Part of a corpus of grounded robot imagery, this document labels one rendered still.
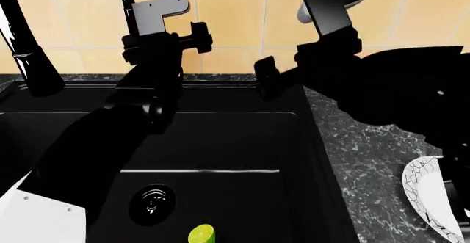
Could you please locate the green lime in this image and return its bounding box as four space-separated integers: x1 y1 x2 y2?
187 223 216 243

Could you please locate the black round sink drain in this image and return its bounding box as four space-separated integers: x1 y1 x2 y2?
129 183 178 227

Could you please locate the dark L-shaped camera bracket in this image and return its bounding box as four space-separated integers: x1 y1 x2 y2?
295 0 371 37

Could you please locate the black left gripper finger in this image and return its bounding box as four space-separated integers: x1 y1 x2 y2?
189 21 212 38
195 34 214 54

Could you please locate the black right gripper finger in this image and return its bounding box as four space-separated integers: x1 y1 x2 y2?
253 56 282 82
258 74 286 102

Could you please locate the black gooseneck sink faucet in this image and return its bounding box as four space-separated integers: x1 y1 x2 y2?
0 0 140 98

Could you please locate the grey L-shaped camera bracket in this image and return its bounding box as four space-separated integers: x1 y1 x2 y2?
131 0 191 36

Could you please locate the white crackle pattern bowl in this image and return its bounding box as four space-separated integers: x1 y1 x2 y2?
401 155 465 243

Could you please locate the black sink basin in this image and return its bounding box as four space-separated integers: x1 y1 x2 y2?
0 73 363 243

